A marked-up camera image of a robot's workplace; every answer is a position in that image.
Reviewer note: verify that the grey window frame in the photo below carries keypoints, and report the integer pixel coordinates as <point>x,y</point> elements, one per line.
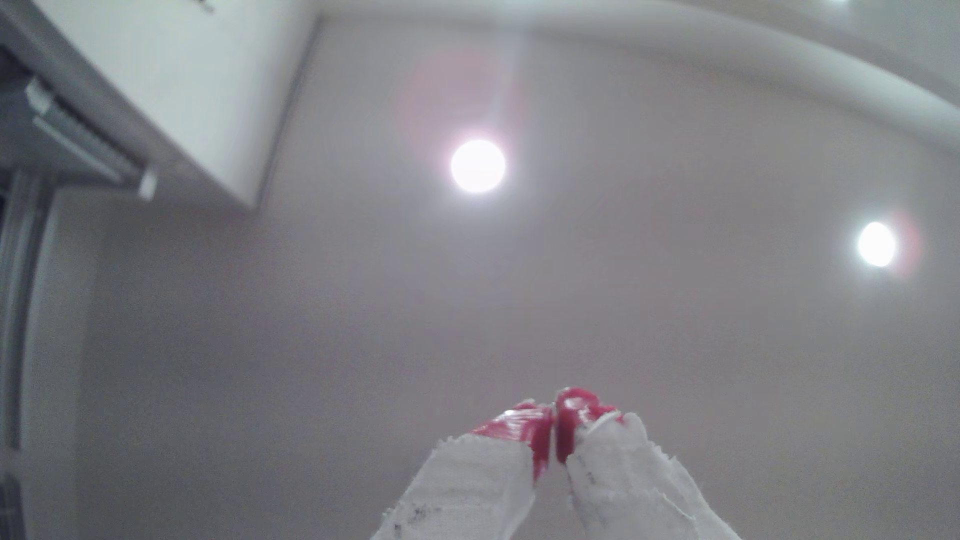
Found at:
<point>22,315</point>

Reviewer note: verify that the white air conditioner unit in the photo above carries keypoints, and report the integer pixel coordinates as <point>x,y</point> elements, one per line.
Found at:
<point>187,75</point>

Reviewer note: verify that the round ceiling light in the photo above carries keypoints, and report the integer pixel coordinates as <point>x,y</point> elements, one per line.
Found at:
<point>876,244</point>
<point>478,166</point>

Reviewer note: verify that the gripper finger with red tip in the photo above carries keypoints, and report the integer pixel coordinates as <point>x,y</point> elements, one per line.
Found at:
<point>622,480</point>
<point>480,480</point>

